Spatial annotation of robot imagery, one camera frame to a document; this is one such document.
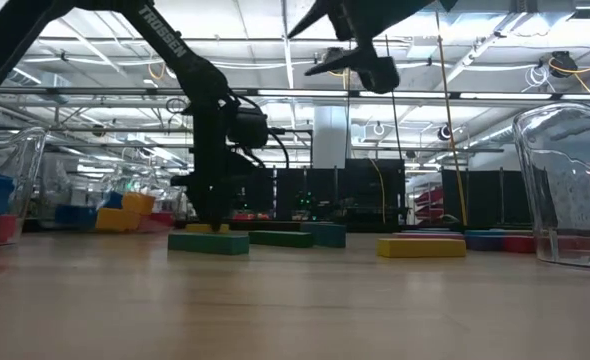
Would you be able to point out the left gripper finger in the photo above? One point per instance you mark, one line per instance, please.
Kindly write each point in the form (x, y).
(217, 212)
(201, 212)

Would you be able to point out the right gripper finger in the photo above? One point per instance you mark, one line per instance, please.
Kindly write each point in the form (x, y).
(340, 60)
(311, 17)

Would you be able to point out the yellow long wooden block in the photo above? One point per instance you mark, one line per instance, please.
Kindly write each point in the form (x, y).
(207, 228)
(421, 247)

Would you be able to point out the green long wooden block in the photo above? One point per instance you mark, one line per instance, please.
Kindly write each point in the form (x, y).
(281, 238)
(208, 243)

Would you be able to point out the yellow plastic brick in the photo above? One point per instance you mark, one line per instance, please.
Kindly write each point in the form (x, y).
(117, 219)
(137, 202)

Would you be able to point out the teal long wooden block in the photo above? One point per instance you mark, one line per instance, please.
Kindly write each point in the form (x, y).
(325, 235)

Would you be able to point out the clear plastic bin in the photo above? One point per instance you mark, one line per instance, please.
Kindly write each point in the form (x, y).
(75, 175)
(30, 150)
(565, 150)

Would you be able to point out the pink long wooden block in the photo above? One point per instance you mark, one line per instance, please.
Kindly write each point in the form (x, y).
(427, 235)

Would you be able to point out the purple long wooden block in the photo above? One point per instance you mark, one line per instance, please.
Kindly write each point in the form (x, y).
(482, 242)

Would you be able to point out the red long wooden block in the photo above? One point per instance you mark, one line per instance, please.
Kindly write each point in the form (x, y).
(575, 245)
(520, 244)

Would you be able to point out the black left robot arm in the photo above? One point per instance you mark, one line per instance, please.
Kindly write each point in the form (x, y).
(175, 47)

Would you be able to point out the white column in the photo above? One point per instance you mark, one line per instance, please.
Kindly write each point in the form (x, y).
(330, 137)

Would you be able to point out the black partition panels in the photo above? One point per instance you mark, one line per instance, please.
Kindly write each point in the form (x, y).
(360, 185)
(480, 197)

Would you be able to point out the red rack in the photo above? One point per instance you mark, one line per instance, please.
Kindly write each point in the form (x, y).
(427, 200)

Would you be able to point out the white patterned sheet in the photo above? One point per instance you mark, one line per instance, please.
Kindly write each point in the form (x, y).
(572, 195)

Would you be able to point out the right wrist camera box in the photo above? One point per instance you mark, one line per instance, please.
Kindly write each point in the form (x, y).
(380, 75)

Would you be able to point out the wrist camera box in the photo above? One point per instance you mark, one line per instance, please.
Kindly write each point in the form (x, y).
(247, 127)
(380, 75)

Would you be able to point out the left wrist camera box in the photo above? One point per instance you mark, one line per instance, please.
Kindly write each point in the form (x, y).
(247, 127)

